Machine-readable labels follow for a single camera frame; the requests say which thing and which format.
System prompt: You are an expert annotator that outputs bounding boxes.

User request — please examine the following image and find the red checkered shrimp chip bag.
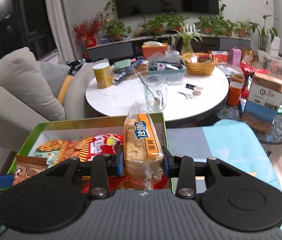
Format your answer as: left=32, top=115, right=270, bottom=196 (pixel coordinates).
left=53, top=133, right=124, bottom=165

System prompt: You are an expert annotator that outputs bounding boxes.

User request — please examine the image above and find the brown nut snack packet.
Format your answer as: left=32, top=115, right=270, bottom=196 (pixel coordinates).
left=12, top=155, right=47, bottom=186

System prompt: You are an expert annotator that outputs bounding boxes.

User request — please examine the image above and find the orange label cake packet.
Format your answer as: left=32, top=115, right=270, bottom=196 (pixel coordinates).
left=124, top=102, right=164, bottom=190

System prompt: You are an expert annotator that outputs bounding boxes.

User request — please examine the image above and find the green vegetable cracker bag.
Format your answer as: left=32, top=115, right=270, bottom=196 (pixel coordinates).
left=33, top=139, right=68, bottom=167

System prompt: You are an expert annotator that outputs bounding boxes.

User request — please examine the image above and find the red transparent snack bag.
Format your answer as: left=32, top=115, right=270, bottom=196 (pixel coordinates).
left=79, top=175, right=171, bottom=194

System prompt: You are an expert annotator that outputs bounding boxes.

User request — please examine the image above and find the green cardboard box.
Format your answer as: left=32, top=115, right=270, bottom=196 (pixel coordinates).
left=7, top=113, right=173, bottom=192

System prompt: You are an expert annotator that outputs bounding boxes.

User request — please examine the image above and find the round white coffee table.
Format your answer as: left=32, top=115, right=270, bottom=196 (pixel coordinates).
left=85, top=68, right=228, bottom=122

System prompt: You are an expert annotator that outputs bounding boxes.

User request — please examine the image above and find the clear glass pitcher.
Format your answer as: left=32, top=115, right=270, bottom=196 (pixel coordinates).
left=142, top=74, right=168, bottom=113

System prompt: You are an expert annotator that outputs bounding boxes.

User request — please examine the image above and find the orange paper cup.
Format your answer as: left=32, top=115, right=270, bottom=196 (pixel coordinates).
left=227, top=81, right=243, bottom=106

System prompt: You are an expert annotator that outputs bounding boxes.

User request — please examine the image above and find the yellow cylindrical can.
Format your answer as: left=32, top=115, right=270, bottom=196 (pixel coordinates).
left=92, top=62, right=113, bottom=89

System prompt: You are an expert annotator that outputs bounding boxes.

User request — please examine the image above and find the beige sofa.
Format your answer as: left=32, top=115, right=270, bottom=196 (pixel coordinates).
left=0, top=47, right=97, bottom=151

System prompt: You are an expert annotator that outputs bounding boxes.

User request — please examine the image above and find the grey blue storage tray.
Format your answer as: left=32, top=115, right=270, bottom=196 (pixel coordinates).
left=148, top=61, right=186, bottom=75

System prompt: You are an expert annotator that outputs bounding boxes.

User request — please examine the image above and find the yellow woven basket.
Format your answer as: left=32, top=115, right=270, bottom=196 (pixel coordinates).
left=181, top=53, right=217, bottom=75

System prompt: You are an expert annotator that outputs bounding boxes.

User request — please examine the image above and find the brown blue paper bag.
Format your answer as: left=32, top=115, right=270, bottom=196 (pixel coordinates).
left=241, top=73, right=282, bottom=134

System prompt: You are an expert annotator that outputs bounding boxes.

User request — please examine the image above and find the dark round side table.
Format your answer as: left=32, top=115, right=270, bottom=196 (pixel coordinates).
left=216, top=102, right=282, bottom=144

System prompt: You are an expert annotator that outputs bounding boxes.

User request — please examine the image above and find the orange tissue box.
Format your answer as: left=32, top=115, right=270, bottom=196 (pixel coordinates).
left=142, top=41, right=168, bottom=58

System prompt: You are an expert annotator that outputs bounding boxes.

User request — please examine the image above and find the pink small box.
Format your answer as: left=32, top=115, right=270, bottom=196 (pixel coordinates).
left=227, top=47, right=242, bottom=67

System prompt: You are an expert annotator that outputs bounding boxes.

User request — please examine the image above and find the red flower arrangement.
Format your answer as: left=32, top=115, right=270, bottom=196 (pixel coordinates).
left=72, top=12, right=107, bottom=48

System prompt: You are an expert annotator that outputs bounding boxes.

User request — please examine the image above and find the clear plastic storage bin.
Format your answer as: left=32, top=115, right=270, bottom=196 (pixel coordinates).
left=264, top=54, right=282, bottom=75

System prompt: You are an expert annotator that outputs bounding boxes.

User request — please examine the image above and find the tall leafy floor plant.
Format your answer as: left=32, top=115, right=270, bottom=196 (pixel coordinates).
left=247, top=15, right=279, bottom=51

